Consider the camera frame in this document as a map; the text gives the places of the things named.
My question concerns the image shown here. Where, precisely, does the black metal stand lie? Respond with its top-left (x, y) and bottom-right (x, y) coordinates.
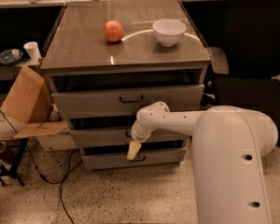
top-left (0, 138), bottom-right (28, 187)

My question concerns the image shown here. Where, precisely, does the white bowl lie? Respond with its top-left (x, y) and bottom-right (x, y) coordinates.
top-left (152, 19), bottom-right (187, 47)

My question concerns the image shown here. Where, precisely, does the dark blue plate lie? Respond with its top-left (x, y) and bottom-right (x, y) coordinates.
top-left (0, 49), bottom-right (23, 66)

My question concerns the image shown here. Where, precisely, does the brown cardboard box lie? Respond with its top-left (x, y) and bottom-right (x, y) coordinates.
top-left (0, 67), bottom-right (76, 151)

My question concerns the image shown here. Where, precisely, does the black floor cable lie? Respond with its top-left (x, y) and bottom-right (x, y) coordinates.
top-left (0, 97), bottom-right (83, 224)

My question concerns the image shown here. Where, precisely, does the black office chair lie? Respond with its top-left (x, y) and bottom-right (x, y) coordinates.
top-left (205, 0), bottom-right (280, 146)

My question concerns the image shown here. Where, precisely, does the low grey shelf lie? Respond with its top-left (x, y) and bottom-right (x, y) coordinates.
top-left (0, 60), bottom-right (41, 80)

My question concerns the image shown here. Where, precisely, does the grey top drawer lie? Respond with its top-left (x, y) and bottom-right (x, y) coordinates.
top-left (49, 68), bottom-right (205, 119)

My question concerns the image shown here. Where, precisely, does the grey three-drawer cabinet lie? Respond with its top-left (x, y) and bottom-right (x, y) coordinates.
top-left (39, 0), bottom-right (212, 172)

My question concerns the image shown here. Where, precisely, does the grey bottom drawer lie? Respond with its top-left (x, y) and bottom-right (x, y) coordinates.
top-left (82, 140), bottom-right (187, 171)

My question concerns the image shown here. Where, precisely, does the red apple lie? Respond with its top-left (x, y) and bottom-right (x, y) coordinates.
top-left (104, 21), bottom-right (124, 42)

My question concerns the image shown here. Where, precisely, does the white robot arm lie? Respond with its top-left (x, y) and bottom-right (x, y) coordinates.
top-left (127, 102), bottom-right (278, 224)

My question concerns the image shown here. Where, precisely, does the grey drawer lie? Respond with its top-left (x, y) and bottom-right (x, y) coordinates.
top-left (49, 68), bottom-right (205, 119)
top-left (68, 115), bottom-right (190, 148)
top-left (82, 140), bottom-right (187, 171)

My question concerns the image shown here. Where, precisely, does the white paper cup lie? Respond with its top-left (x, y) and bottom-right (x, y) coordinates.
top-left (23, 41), bottom-right (41, 61)

